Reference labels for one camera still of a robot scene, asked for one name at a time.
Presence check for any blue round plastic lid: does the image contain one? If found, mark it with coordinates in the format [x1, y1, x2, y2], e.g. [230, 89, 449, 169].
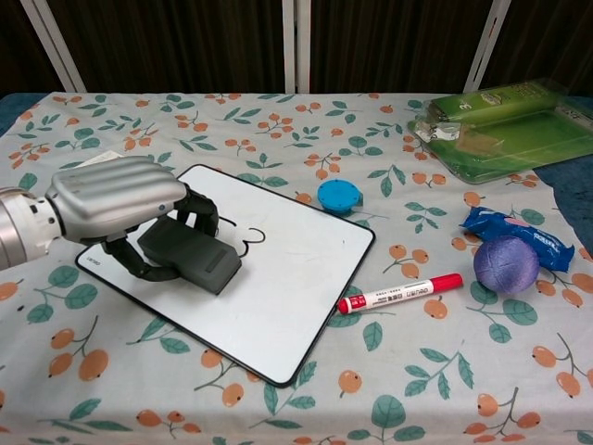
[317, 179, 365, 215]

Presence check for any white dry-erase board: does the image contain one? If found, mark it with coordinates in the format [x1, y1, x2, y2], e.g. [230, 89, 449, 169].
[74, 163, 377, 388]

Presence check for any picture postcard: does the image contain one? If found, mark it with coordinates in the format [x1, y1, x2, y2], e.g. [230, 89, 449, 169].
[73, 149, 169, 180]

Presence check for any blue snack packet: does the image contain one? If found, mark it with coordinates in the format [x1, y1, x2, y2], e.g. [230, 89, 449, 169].
[460, 205, 576, 273]

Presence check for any red and white marker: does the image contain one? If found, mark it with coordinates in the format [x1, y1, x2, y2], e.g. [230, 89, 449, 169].
[336, 273, 465, 316]

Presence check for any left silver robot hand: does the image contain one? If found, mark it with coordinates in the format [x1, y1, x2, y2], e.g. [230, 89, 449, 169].
[44, 155, 220, 283]

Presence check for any green plastic blister package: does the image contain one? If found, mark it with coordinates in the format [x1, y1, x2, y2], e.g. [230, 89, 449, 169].
[407, 78, 593, 185]

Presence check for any dark grey board eraser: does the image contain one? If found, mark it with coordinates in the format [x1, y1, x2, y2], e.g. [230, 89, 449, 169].
[137, 217, 244, 297]

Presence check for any white metal frame post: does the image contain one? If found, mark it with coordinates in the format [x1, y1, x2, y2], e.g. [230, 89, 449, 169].
[282, 0, 312, 95]
[461, 0, 513, 96]
[19, 0, 87, 94]

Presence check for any floral fruit print tablecloth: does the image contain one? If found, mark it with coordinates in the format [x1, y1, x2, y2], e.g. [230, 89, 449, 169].
[0, 91, 593, 445]

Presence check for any purple fabric ball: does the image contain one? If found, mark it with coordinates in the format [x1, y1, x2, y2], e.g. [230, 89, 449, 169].
[473, 235, 542, 294]

